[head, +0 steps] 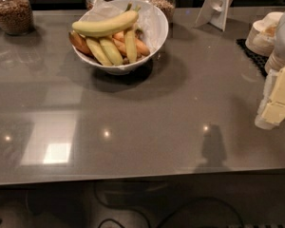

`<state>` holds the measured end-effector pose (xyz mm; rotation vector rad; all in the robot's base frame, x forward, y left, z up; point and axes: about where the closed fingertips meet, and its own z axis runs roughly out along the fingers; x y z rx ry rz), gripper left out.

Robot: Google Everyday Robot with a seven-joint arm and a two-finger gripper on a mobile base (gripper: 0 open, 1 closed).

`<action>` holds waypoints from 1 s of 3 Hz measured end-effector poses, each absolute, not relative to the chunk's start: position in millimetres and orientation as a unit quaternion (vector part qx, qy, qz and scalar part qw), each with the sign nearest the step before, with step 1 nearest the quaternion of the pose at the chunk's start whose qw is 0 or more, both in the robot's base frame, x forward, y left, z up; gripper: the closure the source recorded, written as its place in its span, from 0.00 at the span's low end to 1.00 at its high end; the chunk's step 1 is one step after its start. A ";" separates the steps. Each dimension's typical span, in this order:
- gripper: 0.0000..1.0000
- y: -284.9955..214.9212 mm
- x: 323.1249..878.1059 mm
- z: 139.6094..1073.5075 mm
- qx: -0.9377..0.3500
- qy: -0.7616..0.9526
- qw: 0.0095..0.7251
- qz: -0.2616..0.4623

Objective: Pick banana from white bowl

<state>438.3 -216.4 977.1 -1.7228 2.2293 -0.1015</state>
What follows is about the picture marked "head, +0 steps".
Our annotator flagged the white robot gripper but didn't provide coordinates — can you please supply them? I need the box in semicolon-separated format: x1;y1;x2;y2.
255;12;285;130

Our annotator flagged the large yellow top banana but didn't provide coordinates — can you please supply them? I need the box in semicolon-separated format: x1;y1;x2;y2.
72;10;139;37

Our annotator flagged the white ceramic bowl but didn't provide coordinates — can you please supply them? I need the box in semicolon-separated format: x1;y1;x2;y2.
72;0;169;75

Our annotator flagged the yellow banana right upright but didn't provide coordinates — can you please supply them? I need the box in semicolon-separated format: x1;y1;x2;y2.
123;27;137;64

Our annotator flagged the yellow banana middle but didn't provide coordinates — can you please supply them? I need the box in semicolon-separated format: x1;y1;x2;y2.
100;37;123;66

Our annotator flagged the orange fruit in bowl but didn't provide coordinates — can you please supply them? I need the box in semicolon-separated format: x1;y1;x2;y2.
112;31;150;56

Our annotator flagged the yellow banana left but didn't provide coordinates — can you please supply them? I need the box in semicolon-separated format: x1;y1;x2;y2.
85;37;112;67

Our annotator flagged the brown overripe banana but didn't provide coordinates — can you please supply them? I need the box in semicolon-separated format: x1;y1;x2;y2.
68;31;93;57

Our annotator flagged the black rubber mat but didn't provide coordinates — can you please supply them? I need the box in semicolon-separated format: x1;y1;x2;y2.
236;39;268;78

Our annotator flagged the white folded paper stand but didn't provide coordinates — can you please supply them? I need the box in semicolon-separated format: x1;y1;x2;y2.
195;0;233;31

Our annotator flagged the glass jar of grains left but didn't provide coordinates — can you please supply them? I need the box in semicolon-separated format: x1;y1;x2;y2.
0;0;34;35

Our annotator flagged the black floor cable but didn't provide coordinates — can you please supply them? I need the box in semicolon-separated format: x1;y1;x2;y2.
93;180;245;228

